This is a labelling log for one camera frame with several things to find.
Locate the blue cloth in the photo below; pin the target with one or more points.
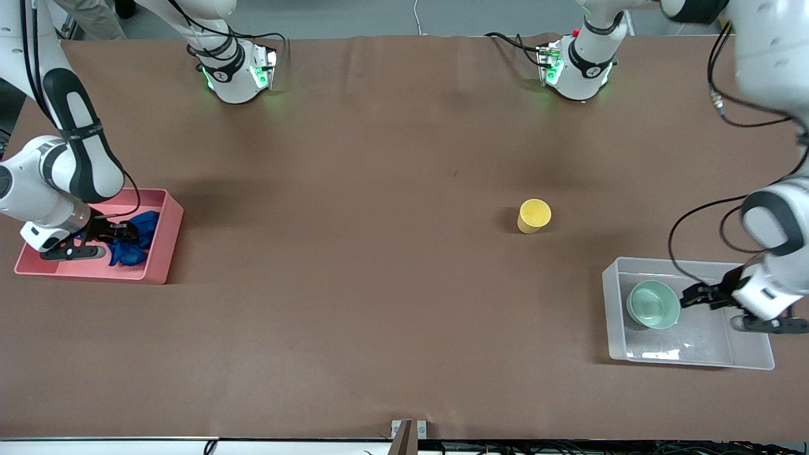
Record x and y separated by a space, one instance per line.
136 254

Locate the mint green bowl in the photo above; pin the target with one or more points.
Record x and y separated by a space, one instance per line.
651 306

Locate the yellow plastic cup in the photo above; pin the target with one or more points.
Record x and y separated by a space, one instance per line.
534 216

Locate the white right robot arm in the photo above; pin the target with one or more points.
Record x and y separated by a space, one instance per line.
82 151

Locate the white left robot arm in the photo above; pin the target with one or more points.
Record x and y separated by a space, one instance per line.
771 57

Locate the clear plastic bin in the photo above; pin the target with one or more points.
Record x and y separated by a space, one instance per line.
701 344

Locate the pink plastic bin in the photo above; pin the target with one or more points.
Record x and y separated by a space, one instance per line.
161 246

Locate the person leg in khaki trousers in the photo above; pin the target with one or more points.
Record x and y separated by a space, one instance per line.
88 16

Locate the brown table cover sheet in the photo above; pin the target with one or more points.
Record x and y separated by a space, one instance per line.
404 284

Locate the white table edge rail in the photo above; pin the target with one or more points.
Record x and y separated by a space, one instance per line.
126 447

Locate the grey metal bracket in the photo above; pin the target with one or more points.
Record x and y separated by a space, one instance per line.
398 430

